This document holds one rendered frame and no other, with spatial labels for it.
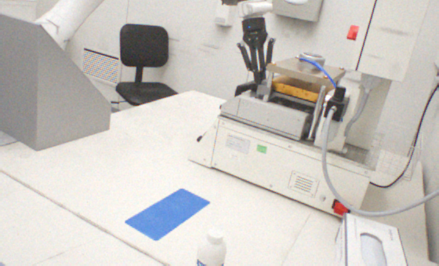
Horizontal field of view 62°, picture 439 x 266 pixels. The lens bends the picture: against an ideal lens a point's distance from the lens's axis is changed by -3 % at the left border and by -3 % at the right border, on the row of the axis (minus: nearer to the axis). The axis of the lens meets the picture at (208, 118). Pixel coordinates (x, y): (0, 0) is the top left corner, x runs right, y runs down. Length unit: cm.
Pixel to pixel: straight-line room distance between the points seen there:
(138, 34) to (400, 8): 225
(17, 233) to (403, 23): 96
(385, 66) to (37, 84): 91
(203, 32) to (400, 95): 147
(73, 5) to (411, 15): 104
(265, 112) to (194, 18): 201
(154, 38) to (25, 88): 192
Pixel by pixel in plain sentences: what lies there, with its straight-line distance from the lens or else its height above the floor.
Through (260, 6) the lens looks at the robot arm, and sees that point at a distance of 114.
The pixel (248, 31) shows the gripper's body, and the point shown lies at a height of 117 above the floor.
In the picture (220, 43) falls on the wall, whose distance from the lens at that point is 288.
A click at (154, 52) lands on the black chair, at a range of 298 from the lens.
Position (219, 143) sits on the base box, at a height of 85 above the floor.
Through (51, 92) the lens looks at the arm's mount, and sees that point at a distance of 116.
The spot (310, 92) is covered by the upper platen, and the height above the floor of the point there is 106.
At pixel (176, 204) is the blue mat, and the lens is 98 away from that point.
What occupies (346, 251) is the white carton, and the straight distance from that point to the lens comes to 77.
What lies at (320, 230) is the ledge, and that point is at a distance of 94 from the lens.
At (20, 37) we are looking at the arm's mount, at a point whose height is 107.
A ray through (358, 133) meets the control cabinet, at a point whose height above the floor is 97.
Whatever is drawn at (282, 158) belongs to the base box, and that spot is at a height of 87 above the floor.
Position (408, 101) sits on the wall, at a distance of 262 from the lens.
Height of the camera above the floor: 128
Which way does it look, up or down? 19 degrees down
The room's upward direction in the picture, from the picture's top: 10 degrees clockwise
